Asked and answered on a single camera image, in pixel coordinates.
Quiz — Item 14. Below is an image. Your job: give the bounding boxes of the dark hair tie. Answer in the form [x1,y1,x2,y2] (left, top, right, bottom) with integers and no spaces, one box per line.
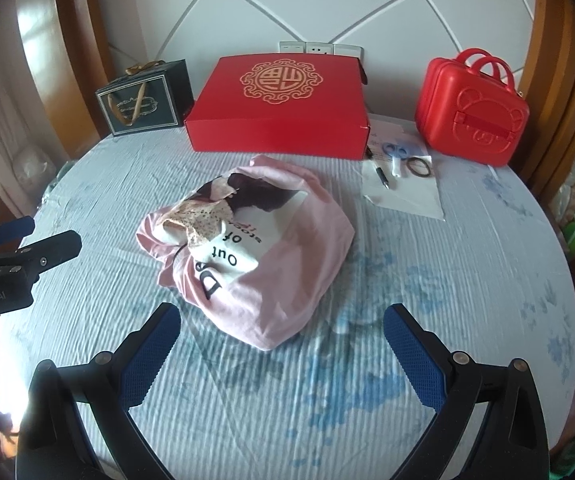
[404,156,434,179]

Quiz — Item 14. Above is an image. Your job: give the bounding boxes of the black pen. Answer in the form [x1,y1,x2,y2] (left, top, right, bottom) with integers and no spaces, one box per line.
[375,166,391,189]

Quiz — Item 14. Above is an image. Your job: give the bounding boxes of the blue handled scissors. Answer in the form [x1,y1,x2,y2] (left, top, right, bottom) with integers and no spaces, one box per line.
[382,142,410,178]

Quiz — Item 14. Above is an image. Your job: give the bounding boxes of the white paper sheet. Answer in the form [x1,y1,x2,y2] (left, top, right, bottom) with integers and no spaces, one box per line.
[360,158,445,220]

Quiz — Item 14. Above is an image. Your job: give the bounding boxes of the pink printed t-shirt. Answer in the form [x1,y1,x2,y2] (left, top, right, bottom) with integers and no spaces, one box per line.
[136,155,355,351]

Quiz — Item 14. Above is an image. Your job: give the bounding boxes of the large red gift box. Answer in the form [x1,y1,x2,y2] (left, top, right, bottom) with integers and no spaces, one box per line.
[184,53,370,160]

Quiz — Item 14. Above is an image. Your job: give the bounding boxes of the dark green gift bag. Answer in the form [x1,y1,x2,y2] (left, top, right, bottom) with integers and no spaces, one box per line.
[96,60,194,136]

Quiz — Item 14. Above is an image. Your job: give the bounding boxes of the red plastic carry case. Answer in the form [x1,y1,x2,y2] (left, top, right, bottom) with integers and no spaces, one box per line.
[414,48,529,167]

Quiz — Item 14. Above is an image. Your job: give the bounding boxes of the wooden headboard frame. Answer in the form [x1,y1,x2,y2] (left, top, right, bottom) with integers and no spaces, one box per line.
[15,0,115,158]

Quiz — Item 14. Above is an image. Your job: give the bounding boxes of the white wall socket panel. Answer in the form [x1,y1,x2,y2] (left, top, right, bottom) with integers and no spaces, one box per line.
[278,40,365,63]

